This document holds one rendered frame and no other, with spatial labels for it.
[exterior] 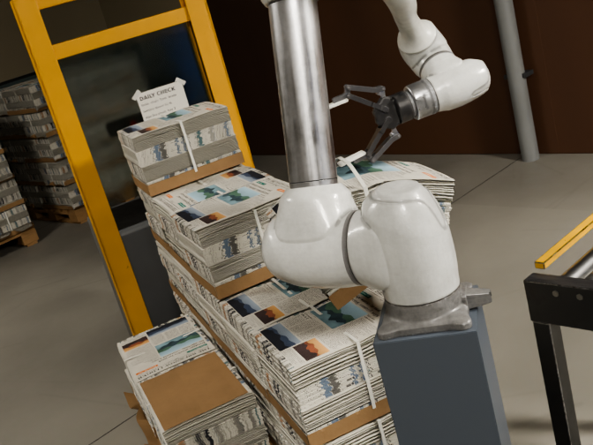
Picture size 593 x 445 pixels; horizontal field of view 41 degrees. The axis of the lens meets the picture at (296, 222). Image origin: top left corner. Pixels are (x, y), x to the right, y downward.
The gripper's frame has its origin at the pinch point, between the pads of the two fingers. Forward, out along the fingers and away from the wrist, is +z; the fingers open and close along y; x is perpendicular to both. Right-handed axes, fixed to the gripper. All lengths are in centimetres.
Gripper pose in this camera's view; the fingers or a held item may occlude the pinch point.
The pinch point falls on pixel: (333, 134)
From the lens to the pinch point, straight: 193.8
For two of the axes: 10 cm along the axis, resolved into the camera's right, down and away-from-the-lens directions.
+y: 3.4, 8.9, 3.0
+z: -9.2, 3.8, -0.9
